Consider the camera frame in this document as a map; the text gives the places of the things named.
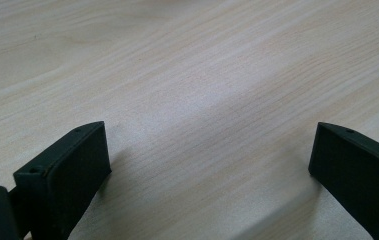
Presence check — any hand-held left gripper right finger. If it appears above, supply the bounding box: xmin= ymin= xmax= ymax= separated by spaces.
xmin=307 ymin=121 xmax=379 ymax=240

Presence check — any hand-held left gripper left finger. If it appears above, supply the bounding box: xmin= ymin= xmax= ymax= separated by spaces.
xmin=12 ymin=120 xmax=113 ymax=240

